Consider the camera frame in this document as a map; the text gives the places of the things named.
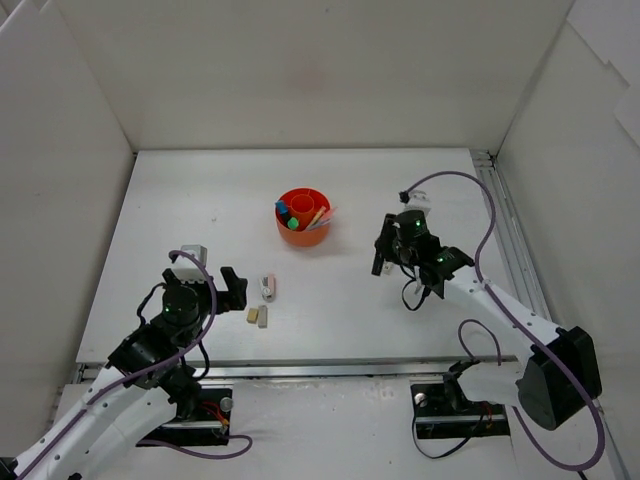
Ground small tan eraser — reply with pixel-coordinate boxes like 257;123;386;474
246;308;259;324

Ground long beige eraser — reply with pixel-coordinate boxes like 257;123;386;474
256;305;268;329

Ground pink white mini stapler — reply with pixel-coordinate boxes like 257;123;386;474
260;274;276;302

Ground blue clear gel pen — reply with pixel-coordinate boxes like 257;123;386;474
310;214;333;230

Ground yellow clear gel pen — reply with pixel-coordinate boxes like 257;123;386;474
306;206;326;231

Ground orange round compartment container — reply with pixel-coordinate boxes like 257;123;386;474
274;187;331;248

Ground green capped black highlighter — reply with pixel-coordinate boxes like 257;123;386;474
287;217;299;231

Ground blue capped black highlighter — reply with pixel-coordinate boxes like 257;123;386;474
275;200;289;217

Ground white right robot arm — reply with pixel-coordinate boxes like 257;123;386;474
372;210;602;431

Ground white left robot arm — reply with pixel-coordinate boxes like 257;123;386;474
1;266;248;479

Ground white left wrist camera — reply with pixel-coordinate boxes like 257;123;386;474
169;244;208;283

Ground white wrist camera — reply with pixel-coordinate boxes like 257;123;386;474
399;189;431;215
169;244;208;283

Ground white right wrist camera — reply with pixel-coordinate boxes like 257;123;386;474
399;189;431;215

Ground aluminium front rail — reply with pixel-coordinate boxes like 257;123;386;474
74;355;519;383

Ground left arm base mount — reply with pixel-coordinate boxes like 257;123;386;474
139;380;233;447

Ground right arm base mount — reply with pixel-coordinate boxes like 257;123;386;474
410;360;510;460

